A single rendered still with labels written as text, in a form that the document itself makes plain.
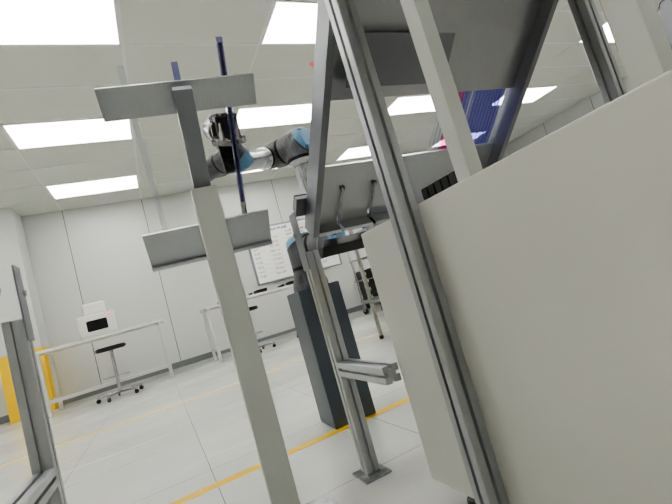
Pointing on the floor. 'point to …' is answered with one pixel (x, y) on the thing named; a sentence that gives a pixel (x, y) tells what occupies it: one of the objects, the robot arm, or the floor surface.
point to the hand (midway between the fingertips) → (234, 143)
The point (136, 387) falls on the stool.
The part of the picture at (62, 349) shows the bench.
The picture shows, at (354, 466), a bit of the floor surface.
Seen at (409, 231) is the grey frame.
